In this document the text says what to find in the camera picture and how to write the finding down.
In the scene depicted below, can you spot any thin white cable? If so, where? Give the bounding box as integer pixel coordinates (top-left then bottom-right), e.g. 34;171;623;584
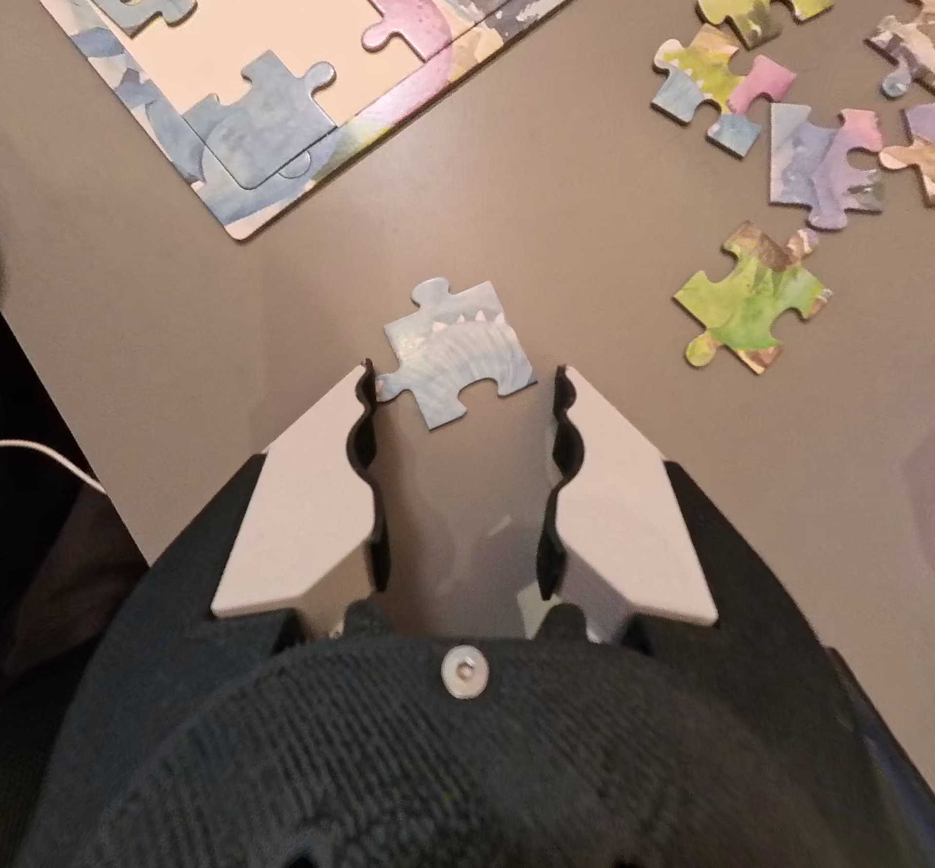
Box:
0;439;108;498

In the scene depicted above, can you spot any pink dinosaur puzzle piece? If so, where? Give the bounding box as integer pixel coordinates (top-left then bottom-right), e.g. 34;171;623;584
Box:
359;0;468;55

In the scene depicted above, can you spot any blue spiked puzzle piece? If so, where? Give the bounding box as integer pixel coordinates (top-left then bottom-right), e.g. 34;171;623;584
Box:
376;278;538;431

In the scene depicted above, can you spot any plain blue corner puzzle piece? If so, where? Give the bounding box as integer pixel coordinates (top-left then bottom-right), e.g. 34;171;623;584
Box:
183;50;340;190

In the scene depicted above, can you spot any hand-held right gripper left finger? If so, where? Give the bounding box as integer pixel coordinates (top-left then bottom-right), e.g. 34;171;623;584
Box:
210;363;392;639

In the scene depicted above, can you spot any dinosaur puzzle board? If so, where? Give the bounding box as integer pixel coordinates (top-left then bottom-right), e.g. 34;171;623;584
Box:
0;0;629;242

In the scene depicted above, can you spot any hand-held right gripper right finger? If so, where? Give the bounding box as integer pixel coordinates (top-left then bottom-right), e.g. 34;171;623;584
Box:
515;363;720;643

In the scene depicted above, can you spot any grey blue puzzle piece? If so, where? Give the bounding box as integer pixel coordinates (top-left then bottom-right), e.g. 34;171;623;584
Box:
438;0;549;44

